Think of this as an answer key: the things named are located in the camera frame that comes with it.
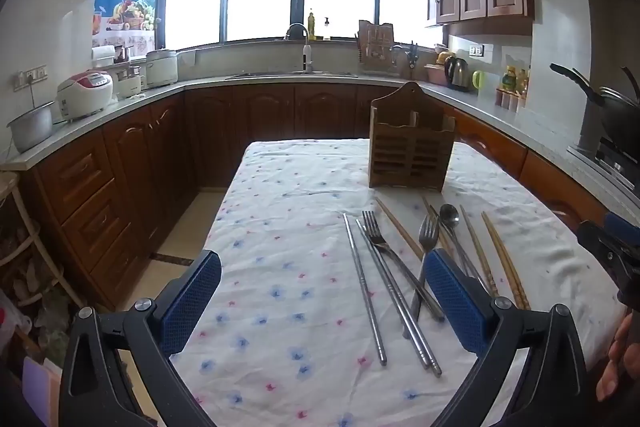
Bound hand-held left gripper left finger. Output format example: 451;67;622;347
59;249;223;427

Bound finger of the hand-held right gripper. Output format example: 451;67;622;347
575;211;640;289

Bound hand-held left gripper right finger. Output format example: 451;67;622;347
422;248;588;427

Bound steel chopstick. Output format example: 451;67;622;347
355;219;435;371
342;212;389;367
367;239;444;378

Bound wooden chopstick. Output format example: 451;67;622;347
481;212;525;312
485;212;532;310
375;198;425;260
421;196;453;255
459;205;499;298

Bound steel fork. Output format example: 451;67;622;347
361;210;446;323
402;215;441;340

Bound steel spoon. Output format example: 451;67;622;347
439;203;493;295

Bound wooden utensil holder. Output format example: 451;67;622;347
367;82;457;192

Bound person's right hand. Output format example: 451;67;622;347
596;312;640;403

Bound gas stove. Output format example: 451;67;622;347
567;134;640;188

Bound white floral tablecloth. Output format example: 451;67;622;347
170;138;626;427

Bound black wok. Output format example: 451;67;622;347
550;63;640;142

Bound wooden lower cabinets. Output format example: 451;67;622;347
30;84;611;308

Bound spice jar set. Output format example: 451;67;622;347
495;88;521;112

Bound white corner shelf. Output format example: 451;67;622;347
0;172;76;308

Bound steel electric kettle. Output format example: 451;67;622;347
444;55;470;92

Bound small white appliance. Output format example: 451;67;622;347
112;64;146;100

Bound red and white rice cooker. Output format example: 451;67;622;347
56;69;115;122

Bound large white rice cooker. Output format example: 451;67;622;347
145;48;179;88

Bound metal inner pot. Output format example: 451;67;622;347
6;102;55;154

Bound steel sink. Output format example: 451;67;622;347
225;69;358;80

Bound dish rack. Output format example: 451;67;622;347
357;49;398;76

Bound white container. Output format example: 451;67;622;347
91;45;117;70

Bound kitchen faucet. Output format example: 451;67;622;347
285;23;314;75

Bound wooden cutting board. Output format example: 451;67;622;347
358;19;395;58

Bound wall outlet strip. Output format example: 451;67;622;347
13;65;47;90

